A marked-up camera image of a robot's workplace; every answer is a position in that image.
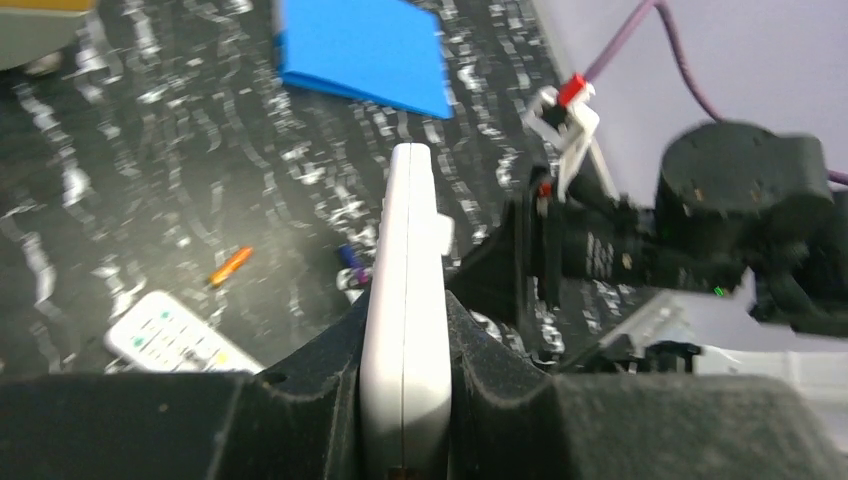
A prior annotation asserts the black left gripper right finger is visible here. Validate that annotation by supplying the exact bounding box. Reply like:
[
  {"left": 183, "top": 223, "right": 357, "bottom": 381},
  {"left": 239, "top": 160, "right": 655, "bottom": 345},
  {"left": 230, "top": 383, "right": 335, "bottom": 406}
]
[{"left": 446, "top": 296, "right": 845, "bottom": 479}]

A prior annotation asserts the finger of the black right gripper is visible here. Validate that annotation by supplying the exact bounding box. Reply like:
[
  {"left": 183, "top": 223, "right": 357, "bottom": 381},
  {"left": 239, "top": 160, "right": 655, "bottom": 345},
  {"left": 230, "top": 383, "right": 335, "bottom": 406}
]
[{"left": 447, "top": 198, "right": 530, "bottom": 325}]

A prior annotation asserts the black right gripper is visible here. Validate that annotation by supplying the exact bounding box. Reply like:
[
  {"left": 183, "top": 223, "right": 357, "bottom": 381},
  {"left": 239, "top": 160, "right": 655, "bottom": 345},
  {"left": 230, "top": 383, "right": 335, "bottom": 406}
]
[{"left": 529, "top": 122, "right": 834, "bottom": 312}]

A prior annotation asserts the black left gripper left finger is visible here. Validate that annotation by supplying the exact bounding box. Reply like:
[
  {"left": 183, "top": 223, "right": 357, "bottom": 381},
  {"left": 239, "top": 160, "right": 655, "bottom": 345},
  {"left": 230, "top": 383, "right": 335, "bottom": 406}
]
[{"left": 1, "top": 296, "right": 368, "bottom": 479}]

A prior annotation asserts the long white remote control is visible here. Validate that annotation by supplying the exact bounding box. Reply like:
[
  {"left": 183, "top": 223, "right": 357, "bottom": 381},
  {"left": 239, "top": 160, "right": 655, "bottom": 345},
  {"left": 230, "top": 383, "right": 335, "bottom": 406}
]
[{"left": 358, "top": 143, "right": 452, "bottom": 479}]

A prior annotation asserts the blue purple battery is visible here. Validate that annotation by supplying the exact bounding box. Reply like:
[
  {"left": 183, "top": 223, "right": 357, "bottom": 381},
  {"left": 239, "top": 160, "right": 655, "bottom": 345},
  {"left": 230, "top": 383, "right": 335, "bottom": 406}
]
[{"left": 338, "top": 244, "right": 370, "bottom": 286}]

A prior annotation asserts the small white buttoned remote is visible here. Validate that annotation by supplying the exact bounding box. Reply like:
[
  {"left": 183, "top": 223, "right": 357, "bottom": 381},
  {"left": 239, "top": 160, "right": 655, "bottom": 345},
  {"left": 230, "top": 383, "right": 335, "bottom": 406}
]
[{"left": 104, "top": 290, "right": 263, "bottom": 374}]

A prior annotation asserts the orange battery centre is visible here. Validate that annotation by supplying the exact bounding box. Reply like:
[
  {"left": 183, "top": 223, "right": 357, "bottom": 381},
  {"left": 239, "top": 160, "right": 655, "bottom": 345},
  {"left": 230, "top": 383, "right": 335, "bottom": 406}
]
[{"left": 208, "top": 247, "right": 254, "bottom": 288}]

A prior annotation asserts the blue flat foam pad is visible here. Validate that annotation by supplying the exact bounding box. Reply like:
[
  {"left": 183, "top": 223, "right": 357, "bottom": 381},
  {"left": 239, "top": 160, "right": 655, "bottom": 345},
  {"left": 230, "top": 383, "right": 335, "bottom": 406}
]
[{"left": 276, "top": 0, "right": 453, "bottom": 119}]

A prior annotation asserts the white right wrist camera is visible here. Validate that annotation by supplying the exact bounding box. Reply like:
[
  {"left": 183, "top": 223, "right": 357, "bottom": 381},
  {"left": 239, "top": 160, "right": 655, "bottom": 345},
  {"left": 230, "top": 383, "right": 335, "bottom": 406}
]
[{"left": 523, "top": 74, "right": 618, "bottom": 215}]

